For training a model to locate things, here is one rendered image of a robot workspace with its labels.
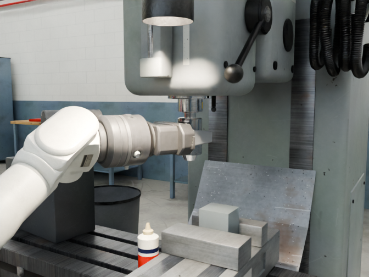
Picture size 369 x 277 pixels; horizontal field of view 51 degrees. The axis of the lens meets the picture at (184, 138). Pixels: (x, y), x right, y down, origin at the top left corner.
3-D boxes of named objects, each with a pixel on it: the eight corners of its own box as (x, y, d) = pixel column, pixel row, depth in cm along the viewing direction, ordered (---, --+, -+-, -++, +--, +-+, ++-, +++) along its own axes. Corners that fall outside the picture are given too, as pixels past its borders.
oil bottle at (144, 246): (150, 284, 72) (150, 227, 71) (133, 278, 75) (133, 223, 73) (162, 275, 76) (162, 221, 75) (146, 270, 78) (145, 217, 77)
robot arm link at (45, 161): (107, 119, 60) (54, 171, 50) (94, 156, 66) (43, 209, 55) (72, 97, 60) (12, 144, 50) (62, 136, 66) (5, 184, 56)
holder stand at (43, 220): (55, 244, 92) (52, 161, 89) (8, 225, 105) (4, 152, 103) (95, 230, 101) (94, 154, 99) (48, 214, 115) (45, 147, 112)
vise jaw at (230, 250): (238, 271, 62) (238, 248, 62) (160, 252, 70) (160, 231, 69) (251, 258, 67) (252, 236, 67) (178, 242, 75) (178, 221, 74)
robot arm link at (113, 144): (134, 143, 61) (62, 148, 54) (116, 183, 68) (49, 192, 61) (112, 93, 67) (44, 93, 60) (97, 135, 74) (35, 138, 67)
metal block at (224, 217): (228, 246, 69) (228, 214, 69) (198, 239, 72) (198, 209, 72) (239, 237, 74) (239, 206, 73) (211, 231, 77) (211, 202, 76)
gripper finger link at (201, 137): (209, 144, 74) (182, 147, 71) (210, 128, 74) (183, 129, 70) (214, 145, 73) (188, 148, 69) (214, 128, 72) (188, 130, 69)
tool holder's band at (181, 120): (203, 122, 76) (203, 117, 76) (200, 123, 71) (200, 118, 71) (180, 121, 77) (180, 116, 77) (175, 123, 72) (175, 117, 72)
